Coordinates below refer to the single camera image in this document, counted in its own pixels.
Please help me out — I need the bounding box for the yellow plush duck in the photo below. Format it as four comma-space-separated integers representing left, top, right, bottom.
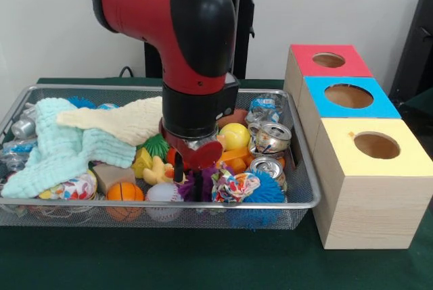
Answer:
141, 155, 187, 185

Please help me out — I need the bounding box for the purple spiky ball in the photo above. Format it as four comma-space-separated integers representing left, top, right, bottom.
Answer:
175, 168, 217, 202

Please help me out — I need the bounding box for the mint green waffle cloth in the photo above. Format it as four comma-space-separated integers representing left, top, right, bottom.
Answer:
1, 97, 138, 199

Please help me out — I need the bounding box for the dark green tablecloth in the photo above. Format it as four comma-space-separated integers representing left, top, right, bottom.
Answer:
404, 92, 433, 125
0, 76, 433, 290

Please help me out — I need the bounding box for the colourful print cloth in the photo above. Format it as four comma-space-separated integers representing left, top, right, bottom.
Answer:
210, 163, 261, 204

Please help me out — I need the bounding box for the yellow ball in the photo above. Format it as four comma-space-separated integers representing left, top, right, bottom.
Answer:
219, 122, 251, 151

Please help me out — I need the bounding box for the silver mesh bin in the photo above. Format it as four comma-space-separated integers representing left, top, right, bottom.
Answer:
0, 83, 322, 228

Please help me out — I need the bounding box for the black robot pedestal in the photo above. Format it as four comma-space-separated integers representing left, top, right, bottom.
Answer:
144, 0, 271, 80

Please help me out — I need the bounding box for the white toy baseball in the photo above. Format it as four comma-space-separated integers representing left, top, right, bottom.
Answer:
145, 183, 185, 220

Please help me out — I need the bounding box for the blue fuzzy ball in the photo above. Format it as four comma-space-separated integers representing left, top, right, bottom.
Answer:
242, 171, 287, 228

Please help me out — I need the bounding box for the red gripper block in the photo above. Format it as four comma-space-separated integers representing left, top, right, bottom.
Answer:
158, 119, 224, 202

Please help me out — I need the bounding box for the black chair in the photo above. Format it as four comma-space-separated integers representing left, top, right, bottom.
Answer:
388, 0, 433, 101

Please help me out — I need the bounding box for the wooden three-hole box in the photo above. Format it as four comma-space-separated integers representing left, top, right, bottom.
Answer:
283, 44, 433, 250

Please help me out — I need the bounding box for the orange toy basketball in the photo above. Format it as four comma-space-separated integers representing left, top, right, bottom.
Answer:
106, 181, 145, 220

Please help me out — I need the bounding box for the crushed silver can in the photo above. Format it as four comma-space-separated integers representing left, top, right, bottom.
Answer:
250, 156, 288, 191

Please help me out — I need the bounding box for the cream waffle cloth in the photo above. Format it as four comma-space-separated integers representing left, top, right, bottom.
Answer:
55, 96, 165, 145

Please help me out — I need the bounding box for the crushed can with gold print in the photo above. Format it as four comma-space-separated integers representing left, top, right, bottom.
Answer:
248, 122, 292, 158

